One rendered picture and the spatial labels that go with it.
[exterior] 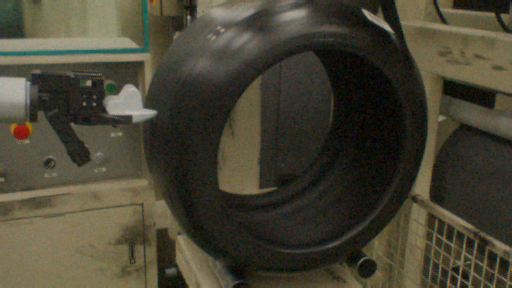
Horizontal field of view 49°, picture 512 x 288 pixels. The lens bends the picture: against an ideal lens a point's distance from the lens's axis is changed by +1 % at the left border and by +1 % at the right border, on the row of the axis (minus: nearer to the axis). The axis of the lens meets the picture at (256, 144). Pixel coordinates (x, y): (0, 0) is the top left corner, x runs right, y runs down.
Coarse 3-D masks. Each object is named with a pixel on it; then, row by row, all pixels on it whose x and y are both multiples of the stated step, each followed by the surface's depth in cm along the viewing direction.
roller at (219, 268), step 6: (204, 252) 121; (210, 258) 117; (210, 264) 116; (216, 264) 114; (222, 264) 112; (216, 270) 113; (222, 270) 111; (228, 270) 110; (234, 270) 110; (222, 276) 110; (228, 276) 108; (234, 276) 107; (240, 276) 108; (222, 282) 109; (228, 282) 107; (234, 282) 106; (240, 282) 105; (246, 282) 106
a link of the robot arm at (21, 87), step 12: (0, 84) 88; (12, 84) 88; (24, 84) 89; (0, 96) 87; (12, 96) 88; (24, 96) 88; (0, 108) 87; (12, 108) 88; (24, 108) 89; (0, 120) 89; (12, 120) 90; (24, 120) 90
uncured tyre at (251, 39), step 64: (256, 0) 101; (320, 0) 97; (192, 64) 94; (256, 64) 92; (384, 64) 101; (192, 128) 92; (384, 128) 127; (192, 192) 95; (320, 192) 135; (384, 192) 112; (256, 256) 103; (320, 256) 109
